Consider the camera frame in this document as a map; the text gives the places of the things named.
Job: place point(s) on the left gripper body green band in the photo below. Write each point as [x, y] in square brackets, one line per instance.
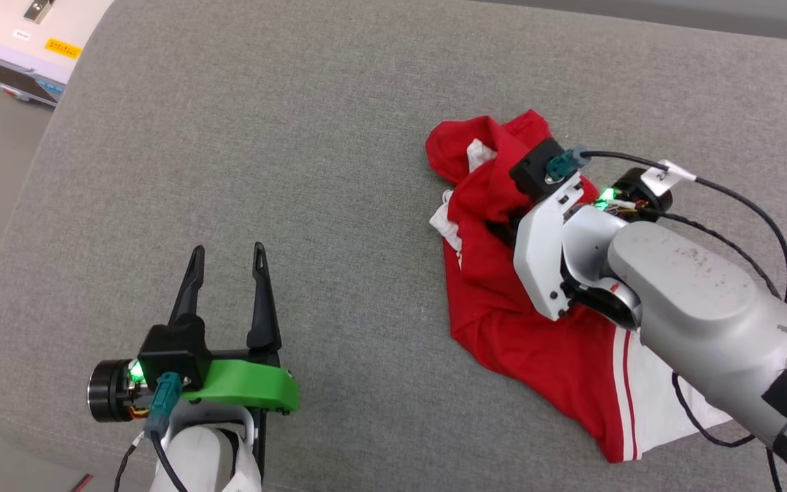
[250, 383]

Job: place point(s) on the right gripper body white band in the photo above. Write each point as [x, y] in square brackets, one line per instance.
[538, 260]

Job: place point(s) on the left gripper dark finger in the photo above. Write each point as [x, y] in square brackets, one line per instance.
[264, 307]
[190, 287]

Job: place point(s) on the red and white basketball jersey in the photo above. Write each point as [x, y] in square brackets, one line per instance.
[503, 328]

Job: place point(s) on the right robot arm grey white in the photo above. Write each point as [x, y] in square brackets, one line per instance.
[694, 301]

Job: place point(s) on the yellow label sticker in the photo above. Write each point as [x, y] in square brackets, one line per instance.
[63, 48]

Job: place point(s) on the white equipment box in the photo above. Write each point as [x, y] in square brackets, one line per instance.
[4, 41]

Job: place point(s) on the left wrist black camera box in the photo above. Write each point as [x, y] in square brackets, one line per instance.
[175, 348]

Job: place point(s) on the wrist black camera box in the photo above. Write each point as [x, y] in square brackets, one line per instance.
[175, 348]
[533, 167]

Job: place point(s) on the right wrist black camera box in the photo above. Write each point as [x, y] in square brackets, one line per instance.
[533, 167]

